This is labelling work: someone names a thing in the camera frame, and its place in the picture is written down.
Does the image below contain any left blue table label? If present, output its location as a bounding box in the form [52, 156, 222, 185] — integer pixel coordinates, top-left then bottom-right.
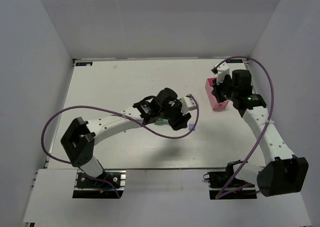
[75, 62, 93, 67]

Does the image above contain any pink plastic box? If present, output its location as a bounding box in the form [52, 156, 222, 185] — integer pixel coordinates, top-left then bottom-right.
[205, 77, 230, 111]

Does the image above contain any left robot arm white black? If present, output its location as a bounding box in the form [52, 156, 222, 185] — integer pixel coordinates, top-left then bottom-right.
[60, 88, 199, 178]

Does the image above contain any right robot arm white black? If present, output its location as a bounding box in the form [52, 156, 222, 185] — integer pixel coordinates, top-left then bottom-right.
[212, 67, 309, 197]

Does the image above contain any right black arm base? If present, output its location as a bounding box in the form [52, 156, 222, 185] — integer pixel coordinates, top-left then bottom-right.
[203, 160, 258, 200]

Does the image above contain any green wood block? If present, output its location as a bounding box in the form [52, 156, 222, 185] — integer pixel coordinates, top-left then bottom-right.
[154, 118, 169, 125]

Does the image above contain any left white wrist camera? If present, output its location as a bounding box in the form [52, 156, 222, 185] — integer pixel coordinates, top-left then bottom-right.
[179, 95, 198, 115]

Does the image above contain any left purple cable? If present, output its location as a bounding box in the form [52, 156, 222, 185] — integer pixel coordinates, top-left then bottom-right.
[41, 94, 200, 198]

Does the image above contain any blue table label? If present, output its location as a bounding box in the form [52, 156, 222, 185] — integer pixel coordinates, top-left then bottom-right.
[225, 59, 243, 64]
[75, 62, 93, 67]

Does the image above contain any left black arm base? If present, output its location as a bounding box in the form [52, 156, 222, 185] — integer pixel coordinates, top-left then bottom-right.
[72, 170, 126, 200]

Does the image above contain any small purple cube block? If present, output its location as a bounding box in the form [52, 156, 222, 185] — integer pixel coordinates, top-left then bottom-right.
[189, 123, 196, 131]

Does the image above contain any right blue table label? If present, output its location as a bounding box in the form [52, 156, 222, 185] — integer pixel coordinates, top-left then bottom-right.
[225, 59, 243, 64]

